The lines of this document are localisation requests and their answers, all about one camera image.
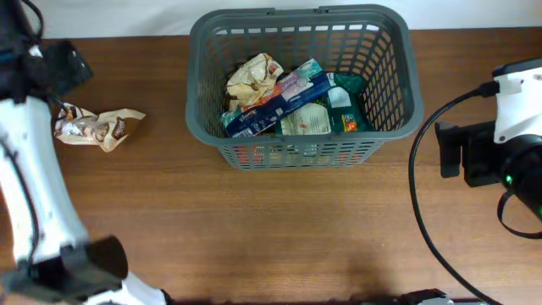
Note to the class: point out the green food bag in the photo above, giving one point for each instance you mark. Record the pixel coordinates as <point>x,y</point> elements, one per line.
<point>336,111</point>

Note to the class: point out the grey plastic basket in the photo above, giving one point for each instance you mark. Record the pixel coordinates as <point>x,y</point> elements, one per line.
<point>367,40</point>

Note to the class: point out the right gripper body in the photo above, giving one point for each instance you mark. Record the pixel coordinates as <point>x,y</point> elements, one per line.
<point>483,159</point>

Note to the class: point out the blue tissue multipack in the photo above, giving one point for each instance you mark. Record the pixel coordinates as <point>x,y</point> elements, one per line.
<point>301,86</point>

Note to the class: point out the brown paper bag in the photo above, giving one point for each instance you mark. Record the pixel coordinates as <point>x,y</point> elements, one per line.
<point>254,83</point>
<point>78,126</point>

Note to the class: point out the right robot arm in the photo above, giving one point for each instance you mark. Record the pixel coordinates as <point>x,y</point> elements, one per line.
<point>516,163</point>

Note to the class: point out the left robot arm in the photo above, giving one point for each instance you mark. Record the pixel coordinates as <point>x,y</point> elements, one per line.
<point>55,260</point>

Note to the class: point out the orange spaghetti packet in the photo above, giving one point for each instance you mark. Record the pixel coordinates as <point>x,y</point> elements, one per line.
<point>277,156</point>

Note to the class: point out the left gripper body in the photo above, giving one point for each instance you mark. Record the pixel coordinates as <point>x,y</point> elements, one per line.
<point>65,69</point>

